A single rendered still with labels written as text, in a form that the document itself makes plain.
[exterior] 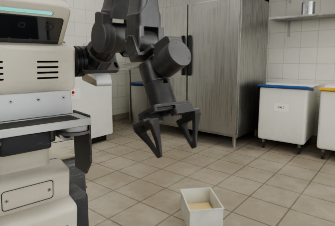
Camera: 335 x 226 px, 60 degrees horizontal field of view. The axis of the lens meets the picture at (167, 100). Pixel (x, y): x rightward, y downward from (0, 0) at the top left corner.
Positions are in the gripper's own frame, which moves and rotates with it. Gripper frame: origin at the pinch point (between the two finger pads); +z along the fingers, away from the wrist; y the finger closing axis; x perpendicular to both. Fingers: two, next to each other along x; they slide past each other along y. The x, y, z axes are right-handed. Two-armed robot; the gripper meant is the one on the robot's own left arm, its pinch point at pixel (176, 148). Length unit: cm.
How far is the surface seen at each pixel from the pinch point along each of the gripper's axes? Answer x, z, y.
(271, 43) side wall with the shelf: 131, -111, 324
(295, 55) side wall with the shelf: 111, -82, 329
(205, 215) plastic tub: 93, 36, 84
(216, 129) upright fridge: 190, -23, 228
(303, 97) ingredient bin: 96, -24, 271
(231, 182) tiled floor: 131, 31, 157
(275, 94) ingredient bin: 121, -38, 264
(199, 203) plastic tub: 114, 33, 101
